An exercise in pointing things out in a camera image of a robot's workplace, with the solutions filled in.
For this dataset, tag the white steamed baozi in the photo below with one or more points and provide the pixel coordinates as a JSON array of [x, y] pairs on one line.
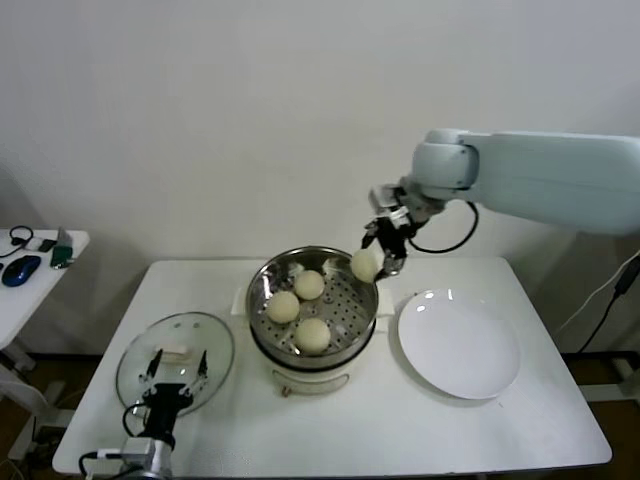
[[312, 336], [364, 265], [284, 306], [310, 285]]

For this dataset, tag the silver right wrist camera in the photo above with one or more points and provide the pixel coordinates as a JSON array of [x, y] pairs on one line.
[[384, 196]]

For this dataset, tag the white side desk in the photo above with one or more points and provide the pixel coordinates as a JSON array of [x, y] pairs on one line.
[[30, 300]]

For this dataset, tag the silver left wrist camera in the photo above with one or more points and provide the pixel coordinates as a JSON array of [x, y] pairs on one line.
[[140, 451]]

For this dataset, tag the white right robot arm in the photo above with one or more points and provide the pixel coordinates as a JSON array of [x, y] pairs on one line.
[[550, 175]]

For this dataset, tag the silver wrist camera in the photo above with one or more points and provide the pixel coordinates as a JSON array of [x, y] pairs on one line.
[[140, 451], [384, 196]]

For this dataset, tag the small black device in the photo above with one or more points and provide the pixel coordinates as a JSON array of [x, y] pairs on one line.
[[46, 245]]

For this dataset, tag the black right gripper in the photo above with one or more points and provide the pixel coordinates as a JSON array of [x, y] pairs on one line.
[[394, 242]]

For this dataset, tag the white table base frame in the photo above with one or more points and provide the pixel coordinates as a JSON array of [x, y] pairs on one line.
[[25, 395], [627, 372]]

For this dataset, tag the perforated steel steamer basket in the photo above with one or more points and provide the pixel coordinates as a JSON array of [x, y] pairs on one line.
[[350, 310]]

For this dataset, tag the blue computer mouse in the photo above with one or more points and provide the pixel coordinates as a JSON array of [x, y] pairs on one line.
[[21, 270]]

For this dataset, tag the cream electric cooker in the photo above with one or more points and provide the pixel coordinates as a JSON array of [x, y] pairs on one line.
[[310, 382]]

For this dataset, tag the small green object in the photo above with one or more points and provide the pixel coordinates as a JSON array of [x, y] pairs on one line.
[[62, 256]]

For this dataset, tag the white round plate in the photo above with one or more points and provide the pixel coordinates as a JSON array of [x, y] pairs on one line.
[[460, 345]]

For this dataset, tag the black floor power strip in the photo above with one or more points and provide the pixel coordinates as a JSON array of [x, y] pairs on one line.
[[47, 436]]

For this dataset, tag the grey upright card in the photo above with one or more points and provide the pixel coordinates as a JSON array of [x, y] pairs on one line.
[[65, 237]]

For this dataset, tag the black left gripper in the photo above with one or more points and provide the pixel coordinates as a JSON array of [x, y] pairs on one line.
[[164, 400]]

